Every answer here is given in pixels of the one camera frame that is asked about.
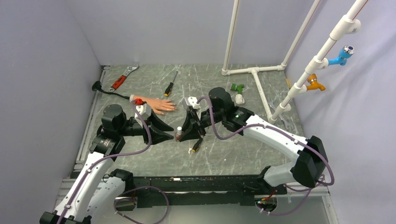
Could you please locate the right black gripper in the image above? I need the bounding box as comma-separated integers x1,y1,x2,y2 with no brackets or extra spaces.
177,108,225,141

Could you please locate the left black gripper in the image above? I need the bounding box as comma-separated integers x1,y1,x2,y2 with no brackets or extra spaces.
117,109,174,145

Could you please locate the red glitter nail polish bottle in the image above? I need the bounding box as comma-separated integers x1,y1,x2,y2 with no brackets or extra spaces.
175,126,183,141

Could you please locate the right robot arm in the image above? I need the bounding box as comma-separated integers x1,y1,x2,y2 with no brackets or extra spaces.
177,87,328,194

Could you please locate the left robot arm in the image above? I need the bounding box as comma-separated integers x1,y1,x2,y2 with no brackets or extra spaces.
39,103,174,224

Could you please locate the near black yellow screwdriver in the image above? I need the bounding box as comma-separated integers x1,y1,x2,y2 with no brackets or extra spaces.
191,138,203,152

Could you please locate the black yellow screwdriver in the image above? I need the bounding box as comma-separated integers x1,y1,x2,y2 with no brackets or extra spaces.
164,71,178,97
191,138,203,152

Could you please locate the mannequin hand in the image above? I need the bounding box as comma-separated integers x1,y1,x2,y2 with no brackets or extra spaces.
129,94,177,115

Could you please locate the far black yellow screwdriver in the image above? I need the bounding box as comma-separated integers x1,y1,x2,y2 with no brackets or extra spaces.
164,71,178,97

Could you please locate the green white pipe fitting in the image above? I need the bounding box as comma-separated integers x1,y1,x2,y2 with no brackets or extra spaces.
230,84,245,105

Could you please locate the silver spanner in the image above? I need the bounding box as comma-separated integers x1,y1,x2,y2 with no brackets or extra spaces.
268,99,293,131

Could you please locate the orange pipe valve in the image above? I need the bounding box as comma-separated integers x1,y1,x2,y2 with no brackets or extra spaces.
306,73,325,91

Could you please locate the blue pipe valve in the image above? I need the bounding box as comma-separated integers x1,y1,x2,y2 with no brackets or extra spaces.
328,45,355,66

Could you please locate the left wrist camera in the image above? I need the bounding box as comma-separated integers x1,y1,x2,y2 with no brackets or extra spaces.
132,98,152,126

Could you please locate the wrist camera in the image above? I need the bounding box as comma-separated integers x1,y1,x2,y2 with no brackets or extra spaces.
182,97,201,110
132,98,152,126

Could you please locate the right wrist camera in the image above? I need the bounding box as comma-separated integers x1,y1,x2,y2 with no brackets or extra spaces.
182,97,201,110

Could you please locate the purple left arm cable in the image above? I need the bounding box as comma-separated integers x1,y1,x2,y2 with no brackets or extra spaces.
56,100,170,224

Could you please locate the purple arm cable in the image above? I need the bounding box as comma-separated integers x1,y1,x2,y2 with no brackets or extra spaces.
56,100,170,224
197,96,335,216

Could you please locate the red handled adjustable wrench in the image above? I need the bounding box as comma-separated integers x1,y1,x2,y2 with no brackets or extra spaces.
109,64,140,92

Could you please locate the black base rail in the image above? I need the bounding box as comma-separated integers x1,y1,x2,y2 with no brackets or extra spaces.
69,175,288,208

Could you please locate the black hand stand cable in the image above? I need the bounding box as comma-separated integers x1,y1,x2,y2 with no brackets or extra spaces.
92,80,131,101

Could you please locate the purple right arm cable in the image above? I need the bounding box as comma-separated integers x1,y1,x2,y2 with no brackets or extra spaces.
197,96,335,216

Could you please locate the white pvc pipe frame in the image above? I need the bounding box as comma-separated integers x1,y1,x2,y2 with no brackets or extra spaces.
220,0,369,124

